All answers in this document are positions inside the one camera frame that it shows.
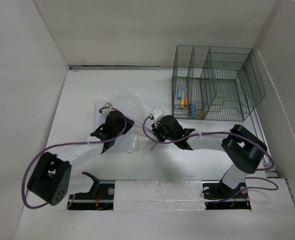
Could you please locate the blue correction tape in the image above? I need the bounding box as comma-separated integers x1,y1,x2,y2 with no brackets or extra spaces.
191,103,197,119

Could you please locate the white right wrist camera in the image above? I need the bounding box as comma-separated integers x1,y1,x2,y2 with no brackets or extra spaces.
150,108,164,124

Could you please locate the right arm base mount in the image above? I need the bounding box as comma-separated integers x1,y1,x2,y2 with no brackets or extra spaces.
200,180,251,210

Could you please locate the yellow highlighter pen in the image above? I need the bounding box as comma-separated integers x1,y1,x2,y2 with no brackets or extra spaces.
179,88,188,108

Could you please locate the clear mesh pouch beige zipper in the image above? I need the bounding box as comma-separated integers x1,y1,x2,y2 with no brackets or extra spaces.
90,102,137,153

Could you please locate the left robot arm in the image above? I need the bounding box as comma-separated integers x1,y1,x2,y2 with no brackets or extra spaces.
21,110,135,209

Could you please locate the purple highlighter pen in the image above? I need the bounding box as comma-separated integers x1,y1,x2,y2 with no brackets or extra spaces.
174,80,180,108

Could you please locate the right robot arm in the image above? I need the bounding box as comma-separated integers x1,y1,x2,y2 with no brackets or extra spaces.
149,109,267,200

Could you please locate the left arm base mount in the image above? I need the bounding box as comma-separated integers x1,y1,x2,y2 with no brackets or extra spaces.
66,171,116,211

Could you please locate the orange highlighter pen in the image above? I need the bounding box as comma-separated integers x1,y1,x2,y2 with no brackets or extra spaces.
181,87,189,108

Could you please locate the clear mesh pouch purple zipper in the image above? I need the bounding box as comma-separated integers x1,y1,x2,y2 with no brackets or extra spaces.
109,89,172,153

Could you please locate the green wire desk organizer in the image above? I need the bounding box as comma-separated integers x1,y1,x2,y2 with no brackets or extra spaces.
172,45,266,122

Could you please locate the orange correction tape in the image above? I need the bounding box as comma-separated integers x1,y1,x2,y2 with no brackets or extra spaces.
197,112,205,119

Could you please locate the blue highlighter pen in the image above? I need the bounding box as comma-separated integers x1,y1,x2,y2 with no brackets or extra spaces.
177,81,187,100

